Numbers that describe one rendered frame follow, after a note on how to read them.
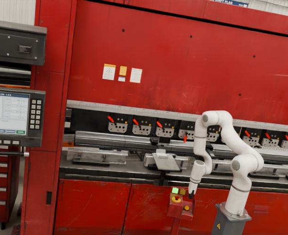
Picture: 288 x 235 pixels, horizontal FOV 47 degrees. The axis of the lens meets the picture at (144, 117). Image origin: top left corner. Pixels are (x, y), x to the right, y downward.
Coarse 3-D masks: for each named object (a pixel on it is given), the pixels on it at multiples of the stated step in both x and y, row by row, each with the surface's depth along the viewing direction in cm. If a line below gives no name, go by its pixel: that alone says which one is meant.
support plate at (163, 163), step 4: (156, 156) 283; (168, 156) 288; (156, 160) 276; (160, 160) 277; (164, 160) 278; (168, 160) 280; (172, 160) 281; (156, 164) 271; (160, 164) 271; (164, 164) 272; (168, 164) 273; (172, 164) 275; (176, 164) 276; (160, 168) 264; (164, 168) 265; (168, 168) 266; (172, 168) 267; (176, 168) 269
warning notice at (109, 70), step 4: (104, 64) 251; (108, 64) 252; (104, 68) 252; (108, 68) 253; (112, 68) 253; (104, 72) 253; (108, 72) 254; (112, 72) 254; (104, 76) 254; (108, 76) 255; (112, 76) 255
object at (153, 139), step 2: (150, 138) 314; (152, 138) 311; (154, 138) 310; (156, 138) 311; (158, 138) 312; (150, 140) 314; (152, 140) 308; (154, 140) 307; (156, 140) 307; (152, 142) 306; (154, 142) 307; (156, 142) 307; (152, 144) 307; (154, 144) 307; (156, 144) 307; (158, 146) 302; (160, 146) 303; (158, 148) 298; (160, 148) 299
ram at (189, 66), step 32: (96, 32) 242; (128, 32) 246; (160, 32) 250; (192, 32) 254; (224, 32) 258; (256, 32) 262; (96, 64) 250; (128, 64) 254; (160, 64) 258; (192, 64) 263; (224, 64) 267; (256, 64) 272; (96, 96) 259; (128, 96) 263; (160, 96) 268; (192, 96) 273; (224, 96) 277; (256, 96) 282
